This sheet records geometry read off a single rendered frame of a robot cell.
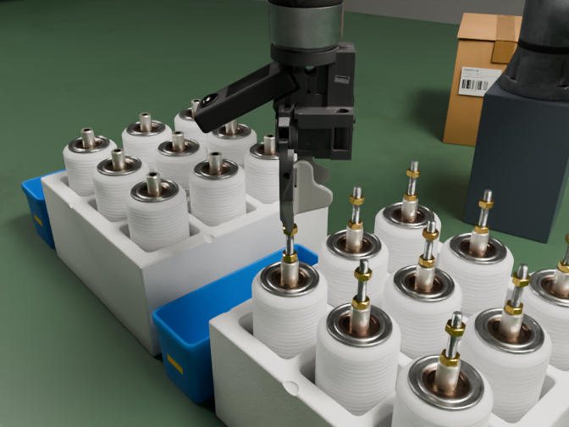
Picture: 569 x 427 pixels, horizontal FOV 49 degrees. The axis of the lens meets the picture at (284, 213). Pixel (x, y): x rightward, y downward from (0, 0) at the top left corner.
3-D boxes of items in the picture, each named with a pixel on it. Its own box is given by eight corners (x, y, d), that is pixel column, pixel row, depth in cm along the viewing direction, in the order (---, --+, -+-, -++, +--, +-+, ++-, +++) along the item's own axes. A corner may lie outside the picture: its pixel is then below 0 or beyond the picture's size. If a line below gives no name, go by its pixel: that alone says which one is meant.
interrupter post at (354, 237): (358, 253, 84) (360, 232, 82) (342, 249, 85) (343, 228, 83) (365, 245, 86) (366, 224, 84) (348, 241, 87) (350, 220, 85)
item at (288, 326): (293, 351, 93) (294, 249, 84) (337, 387, 87) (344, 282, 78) (240, 380, 88) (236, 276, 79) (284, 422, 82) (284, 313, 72)
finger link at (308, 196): (332, 242, 70) (334, 163, 66) (278, 241, 70) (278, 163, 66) (330, 231, 73) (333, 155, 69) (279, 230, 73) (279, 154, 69)
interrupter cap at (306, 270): (293, 257, 83) (293, 252, 83) (332, 283, 78) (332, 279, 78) (247, 279, 79) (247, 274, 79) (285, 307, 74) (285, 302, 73)
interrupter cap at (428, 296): (391, 301, 75) (391, 296, 75) (394, 265, 81) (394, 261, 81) (455, 308, 74) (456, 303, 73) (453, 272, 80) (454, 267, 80)
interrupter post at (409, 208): (396, 216, 92) (399, 196, 91) (409, 212, 93) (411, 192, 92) (407, 224, 91) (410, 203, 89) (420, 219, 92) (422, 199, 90)
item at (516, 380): (518, 485, 73) (551, 372, 64) (437, 457, 77) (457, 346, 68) (526, 425, 81) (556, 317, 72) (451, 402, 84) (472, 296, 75)
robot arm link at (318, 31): (266, 8, 58) (269, -9, 65) (267, 57, 60) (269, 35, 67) (346, 8, 58) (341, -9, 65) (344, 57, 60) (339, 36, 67)
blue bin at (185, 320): (295, 295, 116) (296, 241, 110) (338, 324, 109) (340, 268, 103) (156, 371, 99) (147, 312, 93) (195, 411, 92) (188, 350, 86)
